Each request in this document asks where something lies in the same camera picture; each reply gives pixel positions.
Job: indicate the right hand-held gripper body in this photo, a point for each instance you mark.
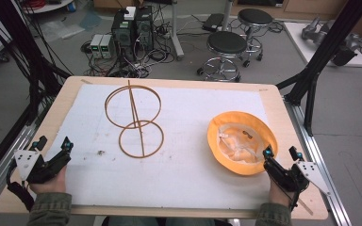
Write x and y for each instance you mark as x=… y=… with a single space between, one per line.
x=284 y=179

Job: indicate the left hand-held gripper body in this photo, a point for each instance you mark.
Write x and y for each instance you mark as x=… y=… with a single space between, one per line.
x=52 y=166

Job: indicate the orange bucket hat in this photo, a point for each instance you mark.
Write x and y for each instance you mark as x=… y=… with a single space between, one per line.
x=229 y=121

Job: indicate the person's right hand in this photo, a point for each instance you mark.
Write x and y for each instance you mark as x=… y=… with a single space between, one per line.
x=278 y=196

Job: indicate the person's left hand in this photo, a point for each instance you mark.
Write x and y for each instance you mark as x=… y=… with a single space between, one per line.
x=52 y=185

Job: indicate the white table mat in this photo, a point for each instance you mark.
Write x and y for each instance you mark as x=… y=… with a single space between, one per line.
x=182 y=175

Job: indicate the grey power supply unit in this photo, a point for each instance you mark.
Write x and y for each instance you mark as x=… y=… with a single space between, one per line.
x=107 y=45
x=95 y=45

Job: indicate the white floor board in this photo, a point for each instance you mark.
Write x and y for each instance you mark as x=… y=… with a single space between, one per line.
x=298 y=40

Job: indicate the clear plastic sheet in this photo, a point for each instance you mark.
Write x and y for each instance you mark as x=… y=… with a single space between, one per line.
x=62 y=29

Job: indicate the black round stool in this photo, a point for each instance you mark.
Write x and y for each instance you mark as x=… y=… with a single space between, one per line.
x=255 y=16
x=227 y=42

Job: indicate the black computer tower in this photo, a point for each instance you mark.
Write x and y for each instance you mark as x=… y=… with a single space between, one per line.
x=122 y=34
x=144 y=28

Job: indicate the white round table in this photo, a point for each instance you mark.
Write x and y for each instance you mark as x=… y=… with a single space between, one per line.
x=48 y=6

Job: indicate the black flat case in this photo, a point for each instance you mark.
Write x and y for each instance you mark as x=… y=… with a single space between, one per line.
x=213 y=22

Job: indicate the white box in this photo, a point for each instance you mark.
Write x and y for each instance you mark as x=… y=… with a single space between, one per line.
x=130 y=13

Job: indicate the grey metal desk leg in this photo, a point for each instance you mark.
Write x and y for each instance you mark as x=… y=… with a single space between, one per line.
x=176 y=31

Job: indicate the aluminium rail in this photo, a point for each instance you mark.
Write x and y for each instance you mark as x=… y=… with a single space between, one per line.
x=314 y=150
x=20 y=136

